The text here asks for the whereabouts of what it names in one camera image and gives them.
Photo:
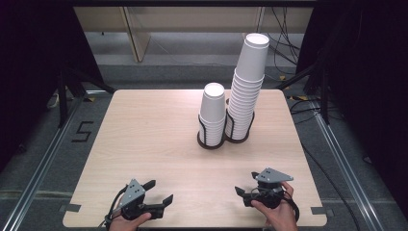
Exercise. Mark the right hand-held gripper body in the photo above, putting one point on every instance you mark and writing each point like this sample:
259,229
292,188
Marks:
269,192

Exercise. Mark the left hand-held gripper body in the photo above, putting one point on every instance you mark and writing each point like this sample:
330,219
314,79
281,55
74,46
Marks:
131,192

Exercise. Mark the short stack of paper cups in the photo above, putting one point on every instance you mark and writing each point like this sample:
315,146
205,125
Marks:
212,109

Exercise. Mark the person's right hand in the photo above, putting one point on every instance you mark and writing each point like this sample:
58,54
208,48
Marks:
279,218

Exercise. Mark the person's left hand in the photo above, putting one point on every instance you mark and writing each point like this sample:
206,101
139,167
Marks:
125,225

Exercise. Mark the black tape piece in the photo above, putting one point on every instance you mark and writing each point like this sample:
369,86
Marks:
70,208
321,210

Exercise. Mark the tall stack of paper cups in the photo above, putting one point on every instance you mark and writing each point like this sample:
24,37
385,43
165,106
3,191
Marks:
250,70

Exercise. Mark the black metal stand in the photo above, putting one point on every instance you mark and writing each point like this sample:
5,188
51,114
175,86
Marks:
324,96
62,99

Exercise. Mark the light wooden partition board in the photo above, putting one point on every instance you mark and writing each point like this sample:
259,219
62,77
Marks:
136,38

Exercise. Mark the black curtain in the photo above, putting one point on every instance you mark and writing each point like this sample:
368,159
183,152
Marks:
369,80
32,64

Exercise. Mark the metal floor rail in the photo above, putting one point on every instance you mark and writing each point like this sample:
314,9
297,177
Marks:
41,170
346,170

